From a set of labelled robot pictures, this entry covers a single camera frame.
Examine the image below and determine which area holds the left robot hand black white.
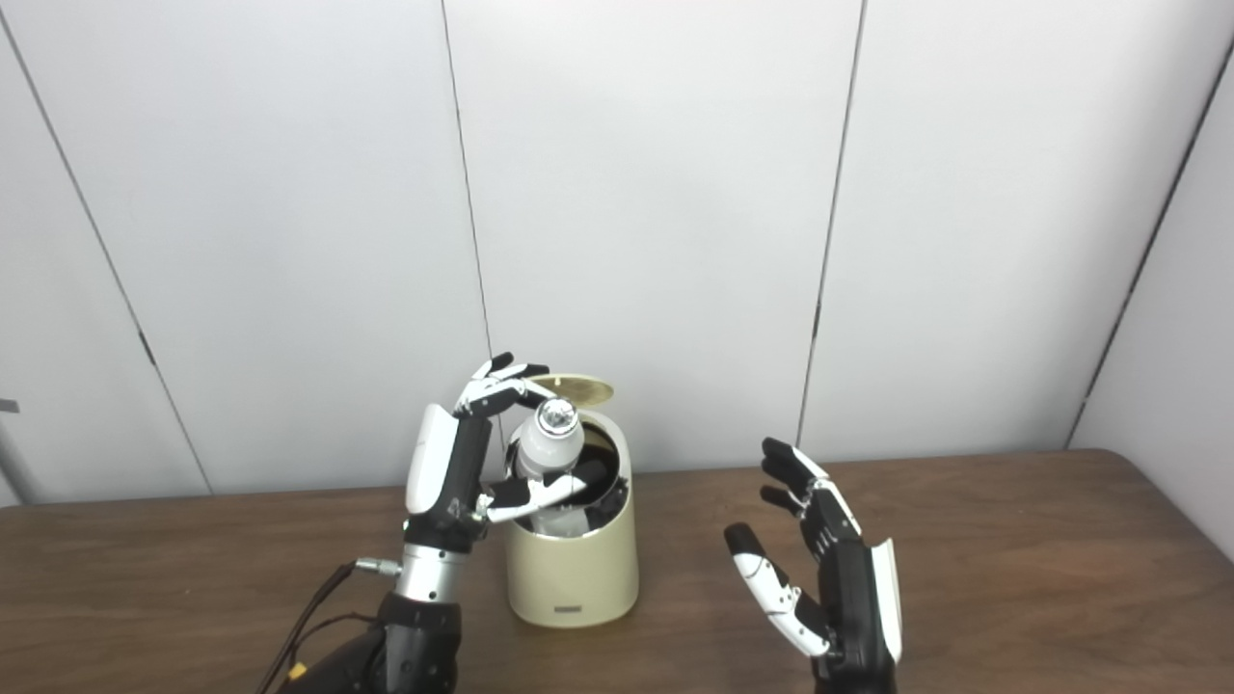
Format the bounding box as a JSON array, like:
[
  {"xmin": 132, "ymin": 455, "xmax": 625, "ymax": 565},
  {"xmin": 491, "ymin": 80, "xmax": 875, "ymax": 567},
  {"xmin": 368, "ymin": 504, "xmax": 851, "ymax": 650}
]
[{"xmin": 403, "ymin": 352, "xmax": 589, "ymax": 555}]

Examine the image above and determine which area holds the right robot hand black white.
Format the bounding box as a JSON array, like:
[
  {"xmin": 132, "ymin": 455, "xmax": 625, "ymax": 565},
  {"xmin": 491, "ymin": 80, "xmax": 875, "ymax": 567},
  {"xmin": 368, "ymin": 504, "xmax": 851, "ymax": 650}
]
[{"xmin": 723, "ymin": 437, "xmax": 904, "ymax": 694}]

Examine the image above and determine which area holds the small white plastic bottle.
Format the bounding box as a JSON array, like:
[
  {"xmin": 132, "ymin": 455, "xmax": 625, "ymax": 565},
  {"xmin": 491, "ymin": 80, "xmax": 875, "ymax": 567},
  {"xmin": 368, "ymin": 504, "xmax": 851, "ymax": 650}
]
[{"xmin": 511, "ymin": 398, "xmax": 589, "ymax": 538}]

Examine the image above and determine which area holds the cream round bin lid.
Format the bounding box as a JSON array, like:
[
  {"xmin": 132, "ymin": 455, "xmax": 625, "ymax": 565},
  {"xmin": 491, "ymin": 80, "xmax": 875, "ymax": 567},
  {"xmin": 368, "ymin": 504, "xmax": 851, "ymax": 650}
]
[{"xmin": 525, "ymin": 374, "xmax": 615, "ymax": 406}]

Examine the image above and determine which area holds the cream-colored bin body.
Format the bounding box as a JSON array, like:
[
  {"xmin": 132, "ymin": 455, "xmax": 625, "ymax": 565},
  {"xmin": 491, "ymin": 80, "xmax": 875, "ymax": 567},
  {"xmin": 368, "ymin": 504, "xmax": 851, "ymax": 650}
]
[{"xmin": 505, "ymin": 410, "xmax": 640, "ymax": 629}]

